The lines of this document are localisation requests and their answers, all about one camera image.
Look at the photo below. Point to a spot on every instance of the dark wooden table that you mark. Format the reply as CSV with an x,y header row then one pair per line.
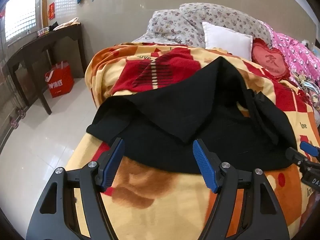
x,y
57,36

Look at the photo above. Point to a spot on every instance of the pink printed quilt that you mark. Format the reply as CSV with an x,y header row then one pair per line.
x,y
295,52

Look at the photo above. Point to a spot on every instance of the black pants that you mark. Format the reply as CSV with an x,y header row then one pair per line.
x,y
175,120

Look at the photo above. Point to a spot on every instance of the small clutter on table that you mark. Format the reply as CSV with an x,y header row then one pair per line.
x,y
43,31

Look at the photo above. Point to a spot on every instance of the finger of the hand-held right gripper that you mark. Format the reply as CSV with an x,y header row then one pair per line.
x,y
310,148
294,155

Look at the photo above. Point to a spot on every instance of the yellow red printed blanket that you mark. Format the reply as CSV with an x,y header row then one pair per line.
x,y
155,180

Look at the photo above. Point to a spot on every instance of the beige folded cloth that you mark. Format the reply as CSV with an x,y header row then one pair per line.
x,y
66,23

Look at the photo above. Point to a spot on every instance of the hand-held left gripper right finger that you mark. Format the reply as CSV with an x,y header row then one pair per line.
x,y
203,166

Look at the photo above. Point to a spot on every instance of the red paper decoration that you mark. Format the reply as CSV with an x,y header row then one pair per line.
x,y
51,10

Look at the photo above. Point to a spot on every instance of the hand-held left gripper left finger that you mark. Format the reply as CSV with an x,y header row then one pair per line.
x,y
112,165

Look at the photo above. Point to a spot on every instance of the blue face mask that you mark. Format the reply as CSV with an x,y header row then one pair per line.
x,y
311,86

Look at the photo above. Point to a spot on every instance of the white pillow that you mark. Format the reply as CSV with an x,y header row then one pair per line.
x,y
225,40

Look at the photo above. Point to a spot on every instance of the grey floral pillows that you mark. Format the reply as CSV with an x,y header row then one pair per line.
x,y
175,25

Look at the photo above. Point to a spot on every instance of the red heart cushion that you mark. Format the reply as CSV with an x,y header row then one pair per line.
x,y
270,60

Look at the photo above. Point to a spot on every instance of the brown glazed door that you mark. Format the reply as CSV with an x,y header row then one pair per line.
x,y
17,12

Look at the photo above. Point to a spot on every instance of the red shopping bag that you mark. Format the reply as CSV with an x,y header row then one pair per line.
x,y
60,80

